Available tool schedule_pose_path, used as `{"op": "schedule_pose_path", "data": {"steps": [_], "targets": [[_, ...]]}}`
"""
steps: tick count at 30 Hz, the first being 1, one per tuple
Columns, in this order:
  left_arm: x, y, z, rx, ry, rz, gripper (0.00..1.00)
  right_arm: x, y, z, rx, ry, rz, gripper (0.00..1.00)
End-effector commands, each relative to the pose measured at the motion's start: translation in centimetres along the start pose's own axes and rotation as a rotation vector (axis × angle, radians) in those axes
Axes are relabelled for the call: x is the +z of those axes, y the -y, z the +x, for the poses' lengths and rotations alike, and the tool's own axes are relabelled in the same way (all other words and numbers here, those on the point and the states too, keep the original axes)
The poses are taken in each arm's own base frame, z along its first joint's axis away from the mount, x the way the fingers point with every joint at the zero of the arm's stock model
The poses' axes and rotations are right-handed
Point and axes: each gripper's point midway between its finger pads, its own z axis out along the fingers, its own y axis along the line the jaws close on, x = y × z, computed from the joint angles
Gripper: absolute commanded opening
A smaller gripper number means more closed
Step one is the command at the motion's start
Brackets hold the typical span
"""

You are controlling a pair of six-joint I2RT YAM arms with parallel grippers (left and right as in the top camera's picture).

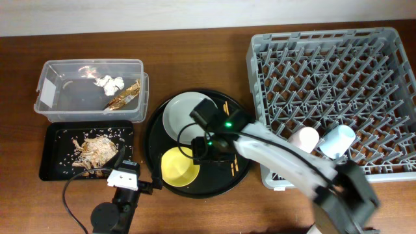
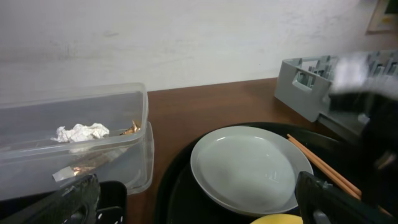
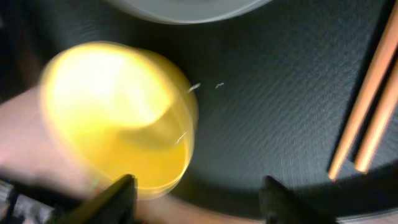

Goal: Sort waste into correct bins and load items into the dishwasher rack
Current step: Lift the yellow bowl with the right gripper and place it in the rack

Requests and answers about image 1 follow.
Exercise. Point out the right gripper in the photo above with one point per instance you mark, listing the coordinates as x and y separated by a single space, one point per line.
201 152

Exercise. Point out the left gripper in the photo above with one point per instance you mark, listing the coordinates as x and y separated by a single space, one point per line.
147 187

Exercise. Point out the wooden chopstick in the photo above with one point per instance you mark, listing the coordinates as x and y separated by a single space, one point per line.
235 162
232 169

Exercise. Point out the yellow bowl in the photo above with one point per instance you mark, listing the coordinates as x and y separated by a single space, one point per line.
177 169

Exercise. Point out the food scraps pile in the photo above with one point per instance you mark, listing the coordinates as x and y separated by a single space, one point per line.
84 149

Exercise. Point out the grey round plate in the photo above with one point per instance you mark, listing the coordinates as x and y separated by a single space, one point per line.
176 116

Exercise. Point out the gold snack wrapper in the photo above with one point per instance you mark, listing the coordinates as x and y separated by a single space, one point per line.
124 98

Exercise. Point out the white tissue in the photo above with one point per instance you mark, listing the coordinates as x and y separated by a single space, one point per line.
109 84

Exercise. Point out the pink plastic cup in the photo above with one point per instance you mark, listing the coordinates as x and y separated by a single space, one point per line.
305 138

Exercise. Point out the blue plastic cup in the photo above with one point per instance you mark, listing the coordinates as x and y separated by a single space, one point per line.
337 141

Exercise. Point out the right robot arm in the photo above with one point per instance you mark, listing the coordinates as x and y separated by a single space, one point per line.
342 198

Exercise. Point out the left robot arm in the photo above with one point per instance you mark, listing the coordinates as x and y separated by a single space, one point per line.
116 216

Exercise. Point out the grey dishwasher rack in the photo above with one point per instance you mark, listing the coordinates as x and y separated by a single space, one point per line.
361 78

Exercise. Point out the round black serving tray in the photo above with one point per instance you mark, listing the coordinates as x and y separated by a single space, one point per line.
213 178

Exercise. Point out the black rectangular tray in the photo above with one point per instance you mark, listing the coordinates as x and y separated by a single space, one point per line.
48 168

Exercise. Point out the clear plastic storage bin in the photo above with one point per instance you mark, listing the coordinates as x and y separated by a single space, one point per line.
66 90

